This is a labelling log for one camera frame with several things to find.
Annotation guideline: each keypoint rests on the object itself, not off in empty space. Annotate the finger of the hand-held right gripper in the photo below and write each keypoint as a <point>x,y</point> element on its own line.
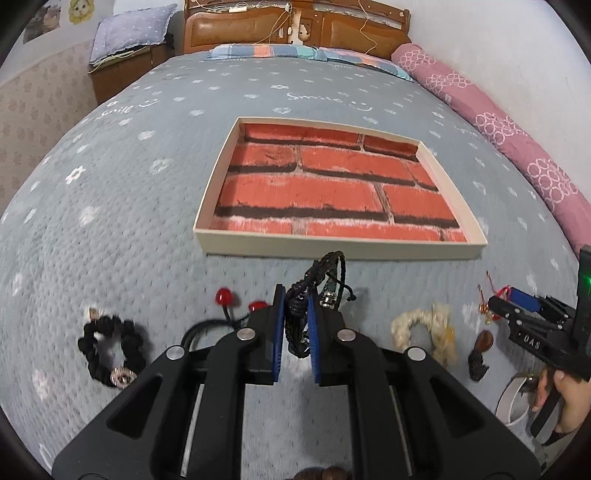
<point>503,308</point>
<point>524,297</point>

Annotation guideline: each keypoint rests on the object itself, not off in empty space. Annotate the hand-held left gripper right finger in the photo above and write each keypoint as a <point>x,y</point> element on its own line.
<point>313,337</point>

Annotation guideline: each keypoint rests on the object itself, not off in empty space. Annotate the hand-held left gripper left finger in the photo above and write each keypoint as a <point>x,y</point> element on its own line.
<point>278,332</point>

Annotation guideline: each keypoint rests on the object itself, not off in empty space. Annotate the red gold charm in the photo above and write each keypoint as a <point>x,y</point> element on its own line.
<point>501,293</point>

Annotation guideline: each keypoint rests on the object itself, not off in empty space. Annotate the dark hair clip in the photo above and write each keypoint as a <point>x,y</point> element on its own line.
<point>482,344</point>

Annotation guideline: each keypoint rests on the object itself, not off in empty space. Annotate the cream fluffy scrunchie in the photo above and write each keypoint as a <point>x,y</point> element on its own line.
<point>406,323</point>

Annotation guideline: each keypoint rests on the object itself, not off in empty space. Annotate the brick print tray box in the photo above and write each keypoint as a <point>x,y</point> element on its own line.
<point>323,198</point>

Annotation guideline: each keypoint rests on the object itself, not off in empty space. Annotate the person's right hand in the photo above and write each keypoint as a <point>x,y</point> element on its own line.
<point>572,401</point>

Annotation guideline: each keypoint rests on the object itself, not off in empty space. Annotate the pink patterned bolster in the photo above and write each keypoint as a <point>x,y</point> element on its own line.
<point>508,134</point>

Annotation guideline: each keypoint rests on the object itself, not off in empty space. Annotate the wooden nightstand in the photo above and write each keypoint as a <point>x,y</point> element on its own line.
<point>120,78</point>

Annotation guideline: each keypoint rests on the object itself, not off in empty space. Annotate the wooden headboard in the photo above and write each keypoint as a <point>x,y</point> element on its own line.
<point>221,27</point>

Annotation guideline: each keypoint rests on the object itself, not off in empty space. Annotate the yellow cartoon wall sticker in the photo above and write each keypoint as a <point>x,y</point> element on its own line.
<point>81,11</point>

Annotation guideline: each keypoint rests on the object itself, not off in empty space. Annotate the cat wall poster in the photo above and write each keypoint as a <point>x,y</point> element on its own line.
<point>41,21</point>

